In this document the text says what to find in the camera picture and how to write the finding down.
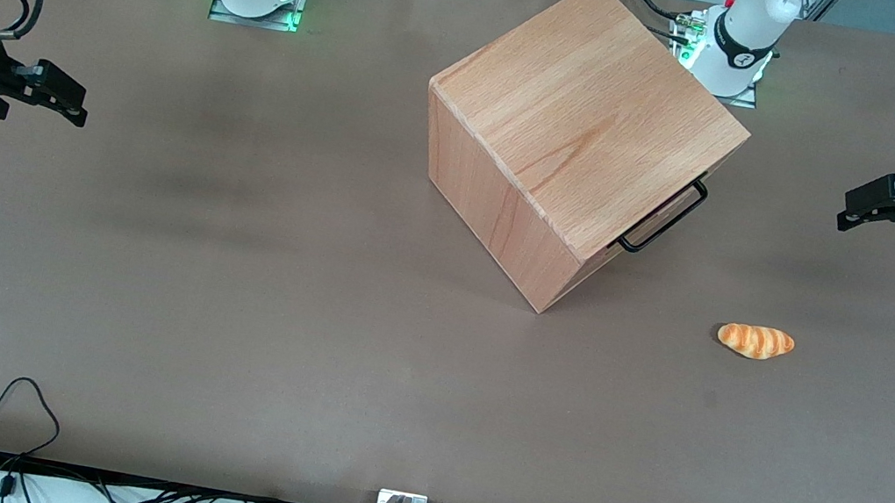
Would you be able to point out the wooden drawer cabinet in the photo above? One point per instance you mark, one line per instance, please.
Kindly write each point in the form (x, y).
(574, 119)

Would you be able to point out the striped bread roll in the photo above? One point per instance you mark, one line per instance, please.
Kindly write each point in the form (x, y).
(755, 341)

